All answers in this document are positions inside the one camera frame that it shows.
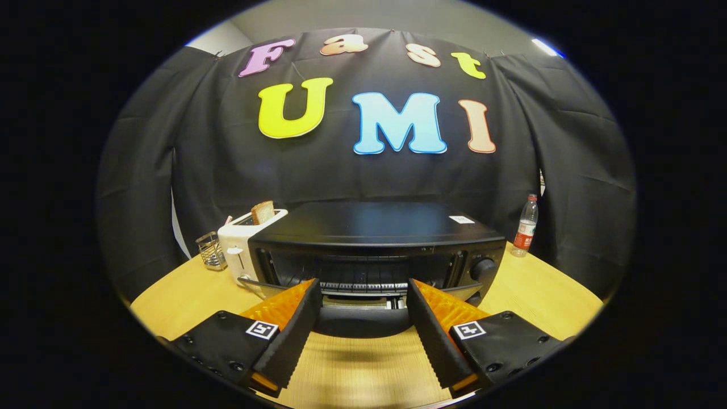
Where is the toasted bread slice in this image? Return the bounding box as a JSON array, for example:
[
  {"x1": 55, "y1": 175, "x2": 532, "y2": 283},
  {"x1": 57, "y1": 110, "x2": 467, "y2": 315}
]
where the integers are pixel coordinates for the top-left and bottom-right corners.
[{"x1": 251, "y1": 200, "x2": 276, "y2": 226}]

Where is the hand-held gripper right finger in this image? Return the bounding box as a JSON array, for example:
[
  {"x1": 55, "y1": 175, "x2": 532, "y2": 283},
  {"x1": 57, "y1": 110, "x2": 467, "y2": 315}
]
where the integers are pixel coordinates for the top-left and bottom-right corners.
[{"x1": 407, "y1": 278, "x2": 574, "y2": 398}]

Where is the red label water bottle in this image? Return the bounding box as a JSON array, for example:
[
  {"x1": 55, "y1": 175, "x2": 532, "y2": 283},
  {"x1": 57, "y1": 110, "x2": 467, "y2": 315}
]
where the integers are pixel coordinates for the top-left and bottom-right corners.
[{"x1": 510, "y1": 194, "x2": 539, "y2": 258}]

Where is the small ceiling light panel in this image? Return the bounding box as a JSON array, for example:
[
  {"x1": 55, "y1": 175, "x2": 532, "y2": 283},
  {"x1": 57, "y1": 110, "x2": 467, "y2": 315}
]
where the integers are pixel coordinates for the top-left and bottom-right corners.
[{"x1": 531, "y1": 38, "x2": 566, "y2": 59}]

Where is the black toaster oven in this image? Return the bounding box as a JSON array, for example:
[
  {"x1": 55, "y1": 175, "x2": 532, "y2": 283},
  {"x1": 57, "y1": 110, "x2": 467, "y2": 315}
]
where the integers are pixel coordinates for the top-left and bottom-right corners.
[{"x1": 237, "y1": 200, "x2": 507, "y2": 339}]

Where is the white toaster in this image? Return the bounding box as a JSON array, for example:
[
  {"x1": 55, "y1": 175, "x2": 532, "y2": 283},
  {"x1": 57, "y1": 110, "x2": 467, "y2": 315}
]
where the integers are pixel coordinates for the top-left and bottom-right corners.
[{"x1": 218, "y1": 208, "x2": 289, "y2": 286}]

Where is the wire mesh basket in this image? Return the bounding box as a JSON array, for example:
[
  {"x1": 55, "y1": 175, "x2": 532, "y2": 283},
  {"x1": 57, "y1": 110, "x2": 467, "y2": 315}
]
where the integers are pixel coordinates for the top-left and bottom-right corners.
[{"x1": 196, "y1": 231, "x2": 228, "y2": 271}]

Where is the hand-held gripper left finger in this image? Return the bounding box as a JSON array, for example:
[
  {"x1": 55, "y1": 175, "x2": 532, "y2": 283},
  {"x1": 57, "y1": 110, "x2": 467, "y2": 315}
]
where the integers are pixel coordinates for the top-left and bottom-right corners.
[{"x1": 156, "y1": 278, "x2": 323, "y2": 397}]

